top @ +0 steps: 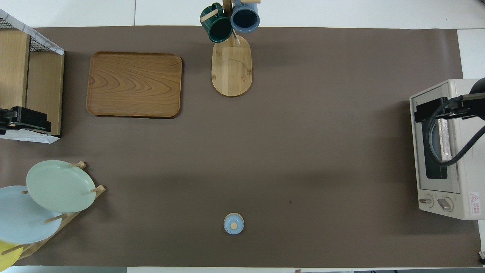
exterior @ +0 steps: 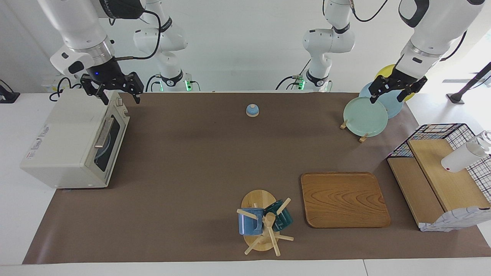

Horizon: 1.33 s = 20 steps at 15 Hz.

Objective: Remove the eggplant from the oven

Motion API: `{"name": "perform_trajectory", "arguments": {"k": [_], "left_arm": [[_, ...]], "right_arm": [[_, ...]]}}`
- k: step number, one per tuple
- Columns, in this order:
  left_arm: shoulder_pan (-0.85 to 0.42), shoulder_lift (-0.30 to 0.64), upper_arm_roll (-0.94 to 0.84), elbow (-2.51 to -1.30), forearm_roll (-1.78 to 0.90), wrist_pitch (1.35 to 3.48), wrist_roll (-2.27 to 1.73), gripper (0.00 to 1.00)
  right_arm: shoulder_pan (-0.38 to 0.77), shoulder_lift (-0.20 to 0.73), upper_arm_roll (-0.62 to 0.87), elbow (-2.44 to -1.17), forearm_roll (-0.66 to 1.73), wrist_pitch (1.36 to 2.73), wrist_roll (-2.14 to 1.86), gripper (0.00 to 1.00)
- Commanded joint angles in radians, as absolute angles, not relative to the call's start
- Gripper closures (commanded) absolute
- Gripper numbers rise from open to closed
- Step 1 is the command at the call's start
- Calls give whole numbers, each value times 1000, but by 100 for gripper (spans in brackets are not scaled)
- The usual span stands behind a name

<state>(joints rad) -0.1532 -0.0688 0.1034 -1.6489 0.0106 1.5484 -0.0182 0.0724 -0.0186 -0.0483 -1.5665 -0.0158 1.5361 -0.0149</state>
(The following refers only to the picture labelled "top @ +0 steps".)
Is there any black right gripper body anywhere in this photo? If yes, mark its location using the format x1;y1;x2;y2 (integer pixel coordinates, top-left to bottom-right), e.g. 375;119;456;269
469;77;485;100

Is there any brown table mat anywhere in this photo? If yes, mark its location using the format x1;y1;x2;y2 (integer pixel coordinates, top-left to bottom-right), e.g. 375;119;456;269
0;26;482;268

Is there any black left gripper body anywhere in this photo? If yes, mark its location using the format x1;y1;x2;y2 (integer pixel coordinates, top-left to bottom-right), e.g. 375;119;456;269
0;108;19;135

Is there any dark green mug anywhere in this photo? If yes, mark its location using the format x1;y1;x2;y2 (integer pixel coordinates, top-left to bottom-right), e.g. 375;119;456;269
200;3;233;43

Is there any wooden mug tree stand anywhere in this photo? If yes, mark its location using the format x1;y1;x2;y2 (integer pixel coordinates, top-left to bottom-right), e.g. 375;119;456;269
200;0;262;97

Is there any wooden plate rack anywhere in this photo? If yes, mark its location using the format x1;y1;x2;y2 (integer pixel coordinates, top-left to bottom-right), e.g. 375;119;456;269
8;161;106;262

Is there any cream toaster oven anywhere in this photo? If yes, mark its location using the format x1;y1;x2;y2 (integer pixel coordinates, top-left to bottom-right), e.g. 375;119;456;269
409;79;485;221

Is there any yellow plate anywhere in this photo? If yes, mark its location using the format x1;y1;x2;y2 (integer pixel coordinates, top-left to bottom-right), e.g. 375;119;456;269
0;241;23;271

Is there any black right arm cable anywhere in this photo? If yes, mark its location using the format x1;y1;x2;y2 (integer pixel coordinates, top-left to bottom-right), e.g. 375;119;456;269
422;98;485;167

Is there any pale green plate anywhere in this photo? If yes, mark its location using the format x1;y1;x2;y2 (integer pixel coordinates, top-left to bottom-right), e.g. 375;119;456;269
26;160;96;213

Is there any wooden serving tray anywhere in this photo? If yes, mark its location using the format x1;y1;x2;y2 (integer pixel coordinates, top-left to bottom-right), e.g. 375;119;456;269
86;52;183;118

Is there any wooden shelf with wire mesh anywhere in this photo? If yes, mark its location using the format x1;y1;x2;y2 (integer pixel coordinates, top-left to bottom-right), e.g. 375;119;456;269
0;8;65;144

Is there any blue mug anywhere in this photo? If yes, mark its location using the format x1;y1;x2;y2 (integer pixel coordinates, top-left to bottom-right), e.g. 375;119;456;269
230;0;260;33

